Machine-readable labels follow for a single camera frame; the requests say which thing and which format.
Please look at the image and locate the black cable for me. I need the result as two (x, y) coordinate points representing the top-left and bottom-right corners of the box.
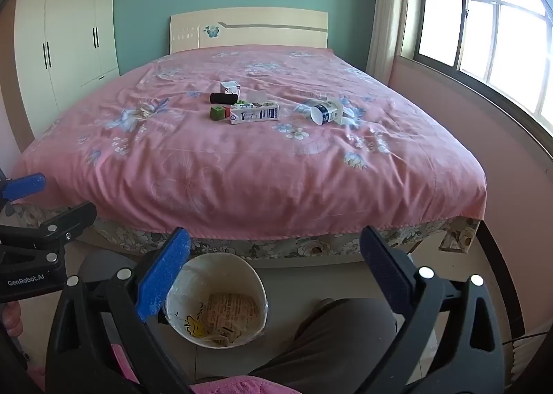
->
(503, 330), (546, 346)

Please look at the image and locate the white milk carton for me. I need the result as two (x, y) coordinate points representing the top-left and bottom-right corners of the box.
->
(229, 102), (281, 125)

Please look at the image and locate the person's left hand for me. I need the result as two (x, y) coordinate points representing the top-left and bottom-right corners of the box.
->
(0, 302), (23, 338)

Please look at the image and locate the cream bed headboard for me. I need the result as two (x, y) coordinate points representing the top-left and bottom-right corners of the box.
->
(169, 7), (329, 54)

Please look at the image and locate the white wardrobe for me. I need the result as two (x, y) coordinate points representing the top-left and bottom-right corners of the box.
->
(15, 0), (120, 140)

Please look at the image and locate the printed snack wrapper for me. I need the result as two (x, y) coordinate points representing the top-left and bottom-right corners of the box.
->
(203, 292), (260, 345)

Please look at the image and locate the pink floral bedsheet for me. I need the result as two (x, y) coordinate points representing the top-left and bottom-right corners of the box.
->
(11, 47), (488, 243)

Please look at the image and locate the pink garment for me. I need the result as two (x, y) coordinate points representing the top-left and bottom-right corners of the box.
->
(26, 342), (303, 394)

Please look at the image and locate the window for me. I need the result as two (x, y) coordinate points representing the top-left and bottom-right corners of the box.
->
(400, 0), (553, 148)

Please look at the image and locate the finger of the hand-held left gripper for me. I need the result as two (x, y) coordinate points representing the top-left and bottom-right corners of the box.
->
(0, 169), (47, 205)
(0, 201), (98, 267)

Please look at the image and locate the floral bed skirt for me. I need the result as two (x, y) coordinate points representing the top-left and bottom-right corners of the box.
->
(0, 201), (480, 260)

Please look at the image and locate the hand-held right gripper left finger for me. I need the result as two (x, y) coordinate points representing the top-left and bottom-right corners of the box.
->
(45, 226), (193, 394)

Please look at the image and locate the white paper bucket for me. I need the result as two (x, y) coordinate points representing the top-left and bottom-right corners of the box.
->
(165, 252), (269, 349)

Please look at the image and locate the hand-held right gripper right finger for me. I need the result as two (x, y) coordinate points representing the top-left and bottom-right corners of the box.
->
(359, 225), (504, 394)

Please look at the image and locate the dark wooden frame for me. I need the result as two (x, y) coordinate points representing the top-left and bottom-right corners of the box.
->
(475, 219), (527, 334)

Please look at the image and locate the person's right leg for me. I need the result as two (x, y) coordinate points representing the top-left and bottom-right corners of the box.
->
(248, 298), (400, 394)

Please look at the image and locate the cream curtain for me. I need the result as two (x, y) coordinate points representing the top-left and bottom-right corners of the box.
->
(366, 0), (426, 84)

